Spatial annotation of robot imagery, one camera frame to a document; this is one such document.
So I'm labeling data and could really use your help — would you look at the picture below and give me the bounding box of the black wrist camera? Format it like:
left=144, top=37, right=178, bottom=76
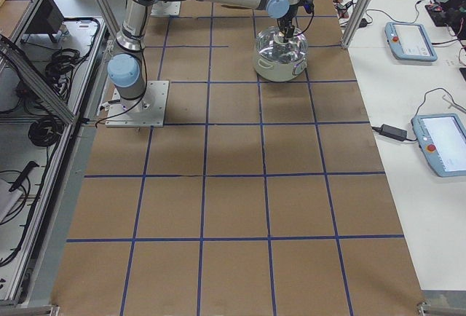
left=302, top=0, right=315, bottom=14

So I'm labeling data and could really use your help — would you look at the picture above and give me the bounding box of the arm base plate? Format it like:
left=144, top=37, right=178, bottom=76
left=150, top=1, right=181, bottom=17
left=104, top=81, right=170, bottom=127

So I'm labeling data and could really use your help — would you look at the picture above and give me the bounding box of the far blue teach pendant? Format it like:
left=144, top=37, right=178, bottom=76
left=384, top=22, right=438, bottom=63

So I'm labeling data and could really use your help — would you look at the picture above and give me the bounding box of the black power adapter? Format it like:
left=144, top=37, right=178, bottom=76
left=379, top=124, right=407, bottom=141

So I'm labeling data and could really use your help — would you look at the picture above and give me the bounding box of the blue teach pendant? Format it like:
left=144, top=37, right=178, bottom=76
left=384, top=22, right=438, bottom=63
left=411, top=113, right=466, bottom=178

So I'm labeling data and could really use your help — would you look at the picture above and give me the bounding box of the aluminium frame post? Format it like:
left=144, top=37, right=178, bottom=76
left=341, top=0, right=371, bottom=49

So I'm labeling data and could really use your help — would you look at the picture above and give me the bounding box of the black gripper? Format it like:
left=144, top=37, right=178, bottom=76
left=277, top=6, right=297, bottom=39

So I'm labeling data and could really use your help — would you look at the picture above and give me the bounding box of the near blue teach pendant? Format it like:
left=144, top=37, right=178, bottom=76
left=411, top=113, right=466, bottom=178

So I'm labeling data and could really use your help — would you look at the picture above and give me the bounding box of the glass pot lid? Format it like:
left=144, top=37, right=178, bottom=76
left=255, top=26, right=308, bottom=64

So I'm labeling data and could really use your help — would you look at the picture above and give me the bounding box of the pale green steel pot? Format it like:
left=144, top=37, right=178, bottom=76
left=253, top=46, right=307, bottom=82

